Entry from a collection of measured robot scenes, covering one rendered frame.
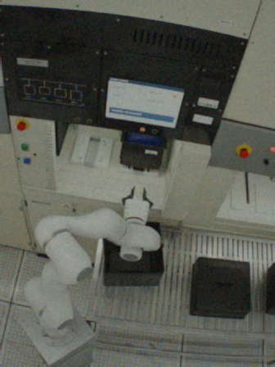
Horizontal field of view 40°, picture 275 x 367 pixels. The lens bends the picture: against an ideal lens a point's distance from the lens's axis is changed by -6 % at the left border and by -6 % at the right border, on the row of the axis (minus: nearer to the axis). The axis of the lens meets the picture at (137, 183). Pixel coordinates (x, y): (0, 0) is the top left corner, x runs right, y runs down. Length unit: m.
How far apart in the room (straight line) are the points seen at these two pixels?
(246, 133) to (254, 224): 0.72
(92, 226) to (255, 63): 0.79
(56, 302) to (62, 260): 0.29
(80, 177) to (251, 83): 1.11
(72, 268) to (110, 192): 1.01
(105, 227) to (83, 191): 0.91
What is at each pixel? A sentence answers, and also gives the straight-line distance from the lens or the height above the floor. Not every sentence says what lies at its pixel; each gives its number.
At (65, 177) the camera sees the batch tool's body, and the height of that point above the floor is 0.87.
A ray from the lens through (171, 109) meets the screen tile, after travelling 1.55.
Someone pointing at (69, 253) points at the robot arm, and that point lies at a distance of 1.17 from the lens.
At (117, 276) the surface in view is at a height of 0.89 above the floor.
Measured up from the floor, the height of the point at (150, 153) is 1.06.
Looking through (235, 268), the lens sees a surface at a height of 0.86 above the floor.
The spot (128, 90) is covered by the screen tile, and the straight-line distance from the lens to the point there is 1.51.
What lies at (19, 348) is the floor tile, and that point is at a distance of 2.70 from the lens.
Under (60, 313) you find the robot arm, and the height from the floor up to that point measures 1.20.
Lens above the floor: 2.61
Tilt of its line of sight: 53 degrees down
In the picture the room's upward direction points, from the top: 11 degrees clockwise
